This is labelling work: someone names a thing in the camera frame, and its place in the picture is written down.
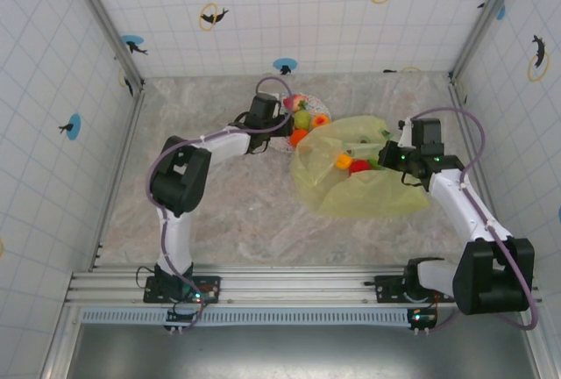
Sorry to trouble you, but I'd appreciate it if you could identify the yellow green pear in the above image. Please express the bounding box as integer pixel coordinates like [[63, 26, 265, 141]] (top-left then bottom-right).
[[292, 110, 313, 131]]

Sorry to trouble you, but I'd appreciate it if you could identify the yellow translucent plastic bag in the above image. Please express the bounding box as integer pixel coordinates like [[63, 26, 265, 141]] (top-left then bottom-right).
[[288, 115, 431, 218]]

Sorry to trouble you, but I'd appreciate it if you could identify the speckled white plate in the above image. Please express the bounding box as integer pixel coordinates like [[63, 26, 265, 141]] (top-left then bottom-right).
[[266, 91, 332, 154]]

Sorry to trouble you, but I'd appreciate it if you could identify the red strawberry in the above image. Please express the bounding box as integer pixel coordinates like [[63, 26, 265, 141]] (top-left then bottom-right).
[[282, 94, 308, 112]]

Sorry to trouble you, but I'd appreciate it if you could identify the grey metal sheet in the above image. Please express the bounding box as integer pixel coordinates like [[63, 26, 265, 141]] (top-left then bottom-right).
[[65, 324, 541, 379]]

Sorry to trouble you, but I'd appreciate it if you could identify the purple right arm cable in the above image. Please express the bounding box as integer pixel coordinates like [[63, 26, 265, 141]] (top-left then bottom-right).
[[409, 106, 541, 333]]

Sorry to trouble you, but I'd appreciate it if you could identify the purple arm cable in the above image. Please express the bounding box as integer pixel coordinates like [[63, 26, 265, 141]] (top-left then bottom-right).
[[409, 106, 541, 333], [146, 75, 295, 333]]

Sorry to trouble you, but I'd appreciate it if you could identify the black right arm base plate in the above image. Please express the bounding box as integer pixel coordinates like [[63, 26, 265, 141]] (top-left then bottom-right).
[[364, 274, 457, 304]]

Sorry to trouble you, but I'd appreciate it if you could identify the aluminium frame post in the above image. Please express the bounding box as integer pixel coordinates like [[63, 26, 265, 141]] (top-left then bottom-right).
[[449, 0, 526, 86], [64, 0, 146, 93]]

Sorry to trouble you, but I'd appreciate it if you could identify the aluminium mounting rail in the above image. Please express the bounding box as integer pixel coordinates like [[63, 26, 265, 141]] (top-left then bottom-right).
[[64, 263, 543, 309]]

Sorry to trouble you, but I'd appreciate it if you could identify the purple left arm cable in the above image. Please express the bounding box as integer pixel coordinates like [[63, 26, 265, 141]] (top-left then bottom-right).
[[146, 75, 295, 333]]

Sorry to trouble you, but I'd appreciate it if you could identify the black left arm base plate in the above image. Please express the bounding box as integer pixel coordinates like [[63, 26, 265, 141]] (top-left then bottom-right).
[[143, 275, 223, 305]]

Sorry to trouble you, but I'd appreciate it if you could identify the white slotted cable duct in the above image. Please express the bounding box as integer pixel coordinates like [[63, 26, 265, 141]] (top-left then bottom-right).
[[81, 308, 415, 325]]

